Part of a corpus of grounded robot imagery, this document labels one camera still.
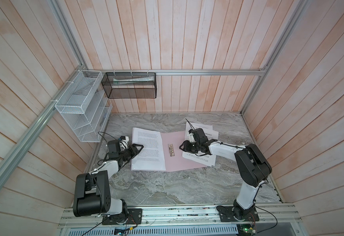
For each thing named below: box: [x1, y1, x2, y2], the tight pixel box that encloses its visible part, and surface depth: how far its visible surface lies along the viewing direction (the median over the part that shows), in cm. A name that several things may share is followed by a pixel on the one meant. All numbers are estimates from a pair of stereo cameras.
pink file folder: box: [160, 131, 208, 172], surface depth 97 cm
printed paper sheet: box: [130, 127, 166, 172], surface depth 95 cm
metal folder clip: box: [168, 143, 175, 157], surface depth 100 cm
